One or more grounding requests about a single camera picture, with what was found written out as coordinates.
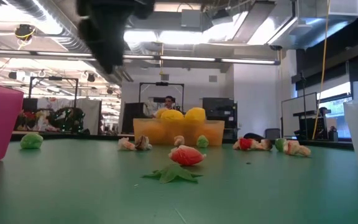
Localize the black cabinet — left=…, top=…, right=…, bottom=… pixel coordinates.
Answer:
left=202, top=97, right=238, bottom=139

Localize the grey ceiling unit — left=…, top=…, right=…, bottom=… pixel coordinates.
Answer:
left=181, top=9, right=203, bottom=29

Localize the orange plastic basket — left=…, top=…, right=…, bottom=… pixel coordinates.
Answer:
left=132, top=117, right=226, bottom=147

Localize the colourful flower pile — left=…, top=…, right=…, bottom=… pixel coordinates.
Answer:
left=14, top=107, right=88, bottom=134

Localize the grey office chair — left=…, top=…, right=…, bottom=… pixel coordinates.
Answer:
left=265, top=128, right=282, bottom=141

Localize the green table mat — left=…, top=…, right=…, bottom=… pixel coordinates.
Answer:
left=0, top=138, right=358, bottom=224

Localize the black monitor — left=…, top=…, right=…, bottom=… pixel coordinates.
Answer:
left=121, top=102, right=145, bottom=134

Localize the red and white toy vegetable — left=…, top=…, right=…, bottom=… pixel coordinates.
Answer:
left=168, top=144, right=207, bottom=166

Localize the whiteboard on stand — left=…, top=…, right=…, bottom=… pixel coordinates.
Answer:
left=280, top=92, right=319, bottom=138

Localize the dark bottle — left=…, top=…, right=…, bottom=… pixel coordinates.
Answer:
left=328, top=126, right=339, bottom=142

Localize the silver corrugated ceiling duct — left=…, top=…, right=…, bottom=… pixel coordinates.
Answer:
left=6, top=0, right=133, bottom=83

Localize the bright window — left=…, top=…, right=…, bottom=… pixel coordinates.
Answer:
left=317, top=81, right=358, bottom=139

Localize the person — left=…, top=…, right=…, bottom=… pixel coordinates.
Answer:
left=150, top=95, right=178, bottom=119

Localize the green toy leaf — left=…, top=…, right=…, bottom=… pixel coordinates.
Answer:
left=140, top=164, right=203, bottom=184

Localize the black gantry frame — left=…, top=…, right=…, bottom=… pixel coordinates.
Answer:
left=138, top=82, right=185, bottom=113

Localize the black desk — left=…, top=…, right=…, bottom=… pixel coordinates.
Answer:
left=293, top=107, right=332, bottom=141

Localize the small green toy vegetable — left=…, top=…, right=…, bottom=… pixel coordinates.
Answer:
left=19, top=133, right=44, bottom=149
left=196, top=134, right=209, bottom=149
left=274, top=138, right=288, bottom=152

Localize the yellow hanging cable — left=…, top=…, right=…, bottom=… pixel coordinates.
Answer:
left=311, top=0, right=332, bottom=140

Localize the long ceiling light bar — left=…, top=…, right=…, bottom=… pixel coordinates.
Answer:
left=0, top=48, right=281, bottom=66

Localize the yellow toy lemon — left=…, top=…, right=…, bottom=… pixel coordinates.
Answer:
left=184, top=107, right=207, bottom=123
left=155, top=107, right=169, bottom=119
left=160, top=109, right=185, bottom=122

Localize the large metal ventilation duct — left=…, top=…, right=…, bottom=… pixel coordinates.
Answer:
left=228, top=0, right=358, bottom=50

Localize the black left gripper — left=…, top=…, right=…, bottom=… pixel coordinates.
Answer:
left=76, top=0, right=155, bottom=74

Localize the black round ceiling device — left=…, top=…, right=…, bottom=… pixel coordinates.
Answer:
left=14, top=24, right=36, bottom=41

